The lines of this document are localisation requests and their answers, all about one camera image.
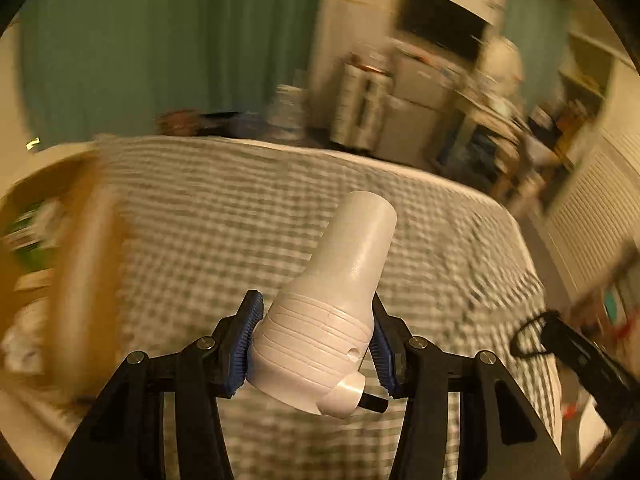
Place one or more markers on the white hair dryer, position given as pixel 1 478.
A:
pixel 320 325

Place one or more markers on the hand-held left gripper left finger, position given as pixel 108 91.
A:
pixel 245 340

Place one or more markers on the cardboard box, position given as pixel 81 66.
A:
pixel 90 260

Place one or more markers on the clear cotton swab bottle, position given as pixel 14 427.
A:
pixel 289 107

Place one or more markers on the white louvered door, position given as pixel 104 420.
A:
pixel 590 210

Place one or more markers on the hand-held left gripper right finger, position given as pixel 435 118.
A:
pixel 387 365

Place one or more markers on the wooden chair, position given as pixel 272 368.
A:
pixel 525 160

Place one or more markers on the grey mini fridge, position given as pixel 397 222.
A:
pixel 415 105

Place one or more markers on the green curtain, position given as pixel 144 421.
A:
pixel 537 15
pixel 150 35

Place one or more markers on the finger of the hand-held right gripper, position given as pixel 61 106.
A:
pixel 580 355

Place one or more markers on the white desk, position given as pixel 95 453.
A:
pixel 475 125

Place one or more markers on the white floor appliance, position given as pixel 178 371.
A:
pixel 360 105

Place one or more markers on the green and white box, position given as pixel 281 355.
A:
pixel 30 250

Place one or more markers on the grey checked cloth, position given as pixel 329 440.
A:
pixel 250 210

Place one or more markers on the black wall screen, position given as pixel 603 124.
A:
pixel 440 20

